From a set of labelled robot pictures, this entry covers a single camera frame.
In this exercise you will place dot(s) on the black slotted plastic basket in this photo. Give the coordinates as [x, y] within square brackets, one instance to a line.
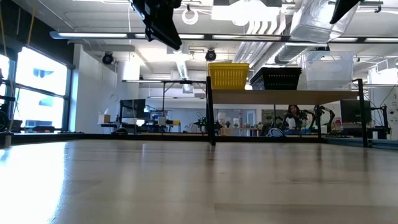
[275, 81]
[280, 68]

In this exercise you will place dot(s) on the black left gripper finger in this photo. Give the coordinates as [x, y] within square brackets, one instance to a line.
[164, 39]

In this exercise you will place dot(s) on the yellow slotted plastic basket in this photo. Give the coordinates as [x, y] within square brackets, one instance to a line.
[228, 79]
[228, 64]

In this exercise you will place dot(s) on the large window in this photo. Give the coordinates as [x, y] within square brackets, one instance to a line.
[40, 71]

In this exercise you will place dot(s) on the wooden shelf with black frame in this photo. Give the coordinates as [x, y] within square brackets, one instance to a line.
[280, 97]

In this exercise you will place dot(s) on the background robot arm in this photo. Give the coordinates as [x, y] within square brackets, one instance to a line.
[318, 118]

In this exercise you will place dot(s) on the person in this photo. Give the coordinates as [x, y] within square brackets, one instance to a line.
[292, 119]

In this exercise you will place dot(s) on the silver ventilation duct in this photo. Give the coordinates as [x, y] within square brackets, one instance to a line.
[289, 54]

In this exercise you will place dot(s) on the cardboard box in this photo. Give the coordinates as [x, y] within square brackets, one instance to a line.
[104, 119]

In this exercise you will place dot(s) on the black ceiling spotlight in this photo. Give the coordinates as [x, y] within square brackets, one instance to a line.
[107, 58]
[211, 55]

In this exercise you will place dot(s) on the black aluminium rig frame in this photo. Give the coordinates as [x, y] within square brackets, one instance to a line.
[93, 137]

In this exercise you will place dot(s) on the clear plastic basket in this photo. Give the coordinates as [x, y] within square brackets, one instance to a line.
[328, 86]
[314, 25]
[328, 70]

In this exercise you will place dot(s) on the black computer monitor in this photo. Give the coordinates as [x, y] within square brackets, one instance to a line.
[133, 108]
[354, 110]

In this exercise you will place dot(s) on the linear ceiling light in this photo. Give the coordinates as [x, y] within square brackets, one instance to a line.
[93, 35]

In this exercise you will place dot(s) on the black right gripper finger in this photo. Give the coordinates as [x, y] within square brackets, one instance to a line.
[343, 7]

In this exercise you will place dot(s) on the white ceiling pipes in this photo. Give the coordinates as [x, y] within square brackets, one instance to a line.
[258, 40]

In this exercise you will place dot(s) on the white ceiling unit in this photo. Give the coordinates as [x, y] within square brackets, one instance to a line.
[245, 12]

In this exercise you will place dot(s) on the tall black frame table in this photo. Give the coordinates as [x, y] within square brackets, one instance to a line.
[174, 81]

